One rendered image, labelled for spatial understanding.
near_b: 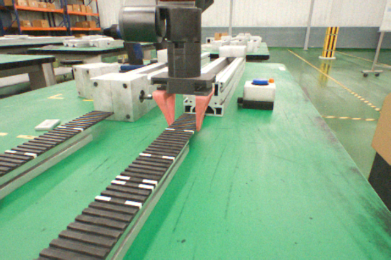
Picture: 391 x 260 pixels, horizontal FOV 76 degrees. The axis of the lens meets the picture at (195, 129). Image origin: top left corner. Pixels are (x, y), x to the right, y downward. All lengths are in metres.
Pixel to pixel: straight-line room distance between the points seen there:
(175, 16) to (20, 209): 0.33
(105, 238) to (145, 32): 0.30
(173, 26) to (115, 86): 0.23
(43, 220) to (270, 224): 0.25
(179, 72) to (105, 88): 0.23
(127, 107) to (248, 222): 0.39
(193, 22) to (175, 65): 0.07
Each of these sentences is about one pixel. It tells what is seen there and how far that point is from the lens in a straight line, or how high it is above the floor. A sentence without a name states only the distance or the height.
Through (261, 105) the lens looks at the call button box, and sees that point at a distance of 0.68.
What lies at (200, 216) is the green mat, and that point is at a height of 0.78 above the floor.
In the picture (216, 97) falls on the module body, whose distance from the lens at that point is 0.60.
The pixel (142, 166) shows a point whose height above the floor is 0.81.
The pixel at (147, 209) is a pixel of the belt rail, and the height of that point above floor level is 0.79.
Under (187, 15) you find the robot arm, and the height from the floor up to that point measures 1.00.
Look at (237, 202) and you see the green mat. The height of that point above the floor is 0.78.
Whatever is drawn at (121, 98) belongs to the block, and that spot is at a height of 0.83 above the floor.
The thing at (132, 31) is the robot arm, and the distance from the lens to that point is 0.43.
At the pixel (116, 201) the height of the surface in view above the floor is 0.81.
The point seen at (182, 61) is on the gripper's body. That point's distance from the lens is 0.41.
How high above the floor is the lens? 0.97
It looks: 22 degrees down
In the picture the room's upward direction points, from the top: straight up
